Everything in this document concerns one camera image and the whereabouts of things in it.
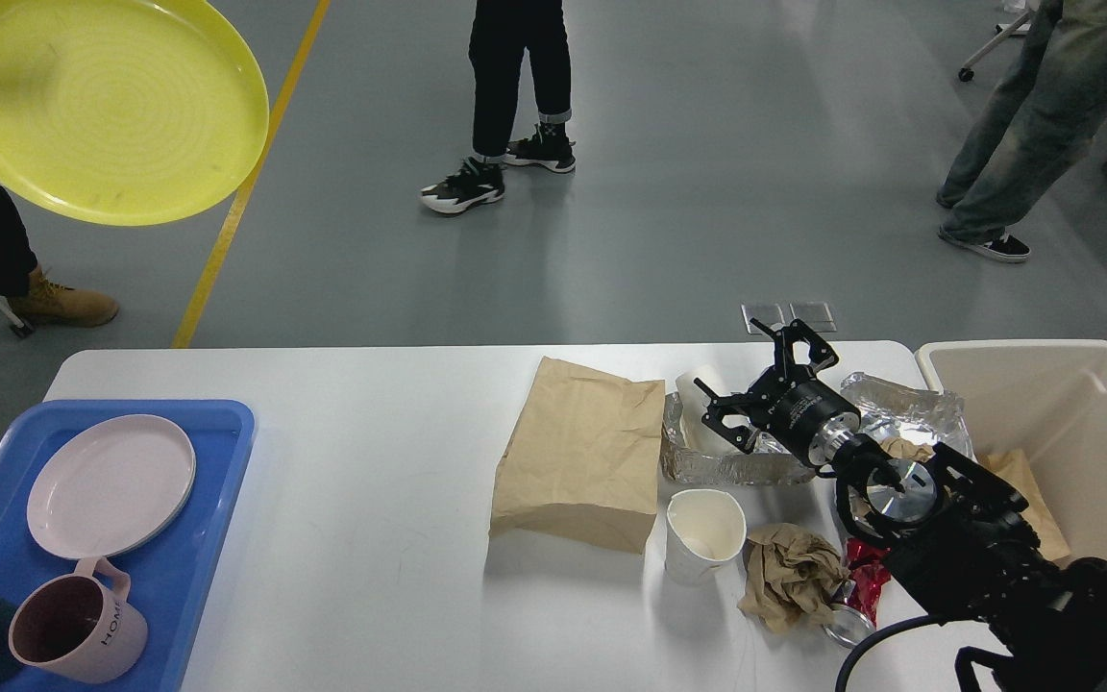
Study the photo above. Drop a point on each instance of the metal floor socket plates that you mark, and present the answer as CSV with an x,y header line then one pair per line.
x,y
817,315

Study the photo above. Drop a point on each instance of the blue plastic tray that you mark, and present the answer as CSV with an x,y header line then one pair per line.
x,y
171,573

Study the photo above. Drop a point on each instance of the pink plate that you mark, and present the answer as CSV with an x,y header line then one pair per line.
x,y
112,487

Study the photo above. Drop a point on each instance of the brown paper bag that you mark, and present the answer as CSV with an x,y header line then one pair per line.
x,y
582,461

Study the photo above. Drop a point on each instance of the red wrapper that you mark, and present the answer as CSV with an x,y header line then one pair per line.
x,y
868,575

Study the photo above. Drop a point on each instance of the person in dark jeans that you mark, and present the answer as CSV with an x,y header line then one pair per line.
x,y
506,35

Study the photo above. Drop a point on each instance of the crumpled foil sheet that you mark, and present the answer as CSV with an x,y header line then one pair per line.
x,y
908,422

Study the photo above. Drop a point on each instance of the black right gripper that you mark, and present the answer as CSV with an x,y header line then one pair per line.
x,y
799,408

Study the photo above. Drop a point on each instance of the beige plastic bin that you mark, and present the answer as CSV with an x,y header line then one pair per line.
x,y
1048,399

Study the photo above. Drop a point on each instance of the yellow plate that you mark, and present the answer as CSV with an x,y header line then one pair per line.
x,y
127,112

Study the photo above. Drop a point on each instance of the brown paper in bin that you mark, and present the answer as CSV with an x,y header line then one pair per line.
x,y
1015,468

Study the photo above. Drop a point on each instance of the aluminium foil tray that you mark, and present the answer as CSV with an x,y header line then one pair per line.
x,y
682,464

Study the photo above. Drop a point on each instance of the white paper cup in tray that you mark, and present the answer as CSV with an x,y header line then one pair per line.
x,y
694,402

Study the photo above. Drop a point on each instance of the crumpled brown paper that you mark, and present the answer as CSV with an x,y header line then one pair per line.
x,y
791,574

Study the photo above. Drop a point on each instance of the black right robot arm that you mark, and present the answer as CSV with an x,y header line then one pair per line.
x,y
952,531

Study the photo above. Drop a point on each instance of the metal can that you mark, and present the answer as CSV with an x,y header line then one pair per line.
x,y
849,624

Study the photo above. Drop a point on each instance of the pink mug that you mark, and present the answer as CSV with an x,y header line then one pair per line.
x,y
80,626

